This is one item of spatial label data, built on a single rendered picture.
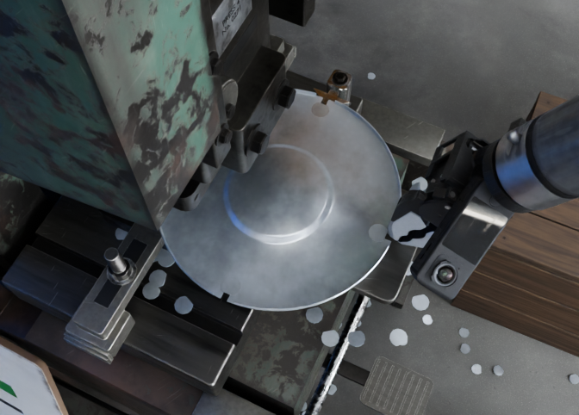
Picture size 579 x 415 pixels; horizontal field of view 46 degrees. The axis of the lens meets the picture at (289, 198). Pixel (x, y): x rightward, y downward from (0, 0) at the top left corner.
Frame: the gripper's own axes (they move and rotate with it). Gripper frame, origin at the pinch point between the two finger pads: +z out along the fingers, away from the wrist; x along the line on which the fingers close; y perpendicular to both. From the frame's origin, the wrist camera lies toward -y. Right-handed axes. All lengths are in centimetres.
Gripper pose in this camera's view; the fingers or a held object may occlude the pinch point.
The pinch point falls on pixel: (397, 238)
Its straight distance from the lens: 78.1
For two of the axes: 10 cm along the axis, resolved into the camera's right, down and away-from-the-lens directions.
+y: 4.0, -8.2, 4.2
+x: -8.3, -5.1, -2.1
